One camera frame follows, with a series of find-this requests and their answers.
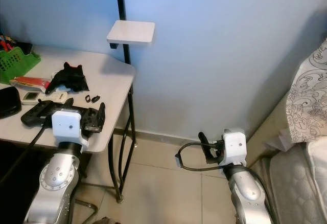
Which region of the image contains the red handled tool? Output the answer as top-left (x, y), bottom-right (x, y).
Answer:
top-left (0, 34), bottom-right (15, 52)

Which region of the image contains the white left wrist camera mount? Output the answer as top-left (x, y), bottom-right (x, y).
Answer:
top-left (52, 109), bottom-right (89, 151)

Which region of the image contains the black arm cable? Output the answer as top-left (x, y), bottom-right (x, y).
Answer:
top-left (175, 141), bottom-right (228, 173)
top-left (0, 124), bottom-right (54, 184)

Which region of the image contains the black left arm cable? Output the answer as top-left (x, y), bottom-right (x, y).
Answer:
top-left (0, 124), bottom-right (54, 184)

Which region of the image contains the black item in basket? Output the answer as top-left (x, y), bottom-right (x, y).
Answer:
top-left (15, 41), bottom-right (32, 55)

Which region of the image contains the red flat packet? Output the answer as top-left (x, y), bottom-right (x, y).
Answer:
top-left (10, 76), bottom-right (53, 93)

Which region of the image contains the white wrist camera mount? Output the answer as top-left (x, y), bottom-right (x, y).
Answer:
top-left (221, 128), bottom-right (247, 167)
top-left (52, 109), bottom-right (89, 151)

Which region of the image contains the small white wooden shelf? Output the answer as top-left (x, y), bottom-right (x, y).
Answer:
top-left (107, 20), bottom-right (156, 49)

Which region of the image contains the black zip pouch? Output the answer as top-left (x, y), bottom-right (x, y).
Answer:
top-left (0, 86), bottom-right (22, 120)

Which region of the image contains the white remote with display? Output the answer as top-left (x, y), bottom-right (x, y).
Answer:
top-left (22, 92), bottom-right (69, 105)

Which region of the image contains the green plastic basket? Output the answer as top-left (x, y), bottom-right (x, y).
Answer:
top-left (0, 46), bottom-right (41, 85)

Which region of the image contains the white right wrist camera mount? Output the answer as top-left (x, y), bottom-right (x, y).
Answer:
top-left (221, 128), bottom-right (247, 167)

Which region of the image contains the grey floral patterned bedsheet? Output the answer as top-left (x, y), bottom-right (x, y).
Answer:
top-left (285, 39), bottom-right (327, 144)

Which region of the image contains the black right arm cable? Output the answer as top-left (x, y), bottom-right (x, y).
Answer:
top-left (175, 141), bottom-right (228, 173)

